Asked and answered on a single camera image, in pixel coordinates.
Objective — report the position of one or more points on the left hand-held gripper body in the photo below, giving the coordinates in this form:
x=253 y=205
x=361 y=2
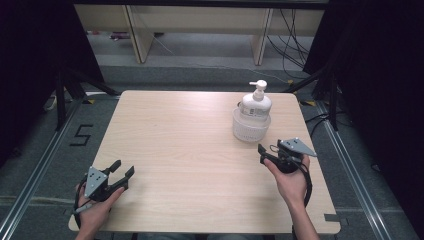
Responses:
x=96 y=186

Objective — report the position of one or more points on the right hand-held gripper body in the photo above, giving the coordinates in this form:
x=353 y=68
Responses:
x=293 y=148

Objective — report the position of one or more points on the white mesh basket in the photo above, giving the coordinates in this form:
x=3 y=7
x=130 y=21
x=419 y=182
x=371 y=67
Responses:
x=250 y=131

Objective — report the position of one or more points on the white pump bottle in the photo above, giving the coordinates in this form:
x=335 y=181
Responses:
x=256 y=105

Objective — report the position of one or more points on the person's left hand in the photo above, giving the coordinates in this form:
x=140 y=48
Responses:
x=93 y=213

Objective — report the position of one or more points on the person's right hand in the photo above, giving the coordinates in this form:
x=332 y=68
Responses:
x=293 y=186

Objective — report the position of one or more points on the yellow black tape piece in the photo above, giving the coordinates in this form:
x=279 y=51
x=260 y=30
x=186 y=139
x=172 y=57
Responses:
x=308 y=103
x=89 y=101

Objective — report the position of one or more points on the black metal stand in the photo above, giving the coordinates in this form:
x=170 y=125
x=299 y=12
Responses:
x=60 y=100
x=333 y=100

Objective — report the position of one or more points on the black curtain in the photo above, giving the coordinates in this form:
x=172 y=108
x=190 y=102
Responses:
x=33 y=66
x=383 y=83

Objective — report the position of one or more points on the aluminium floor rail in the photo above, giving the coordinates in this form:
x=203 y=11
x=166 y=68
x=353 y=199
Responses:
x=30 y=186
x=353 y=173

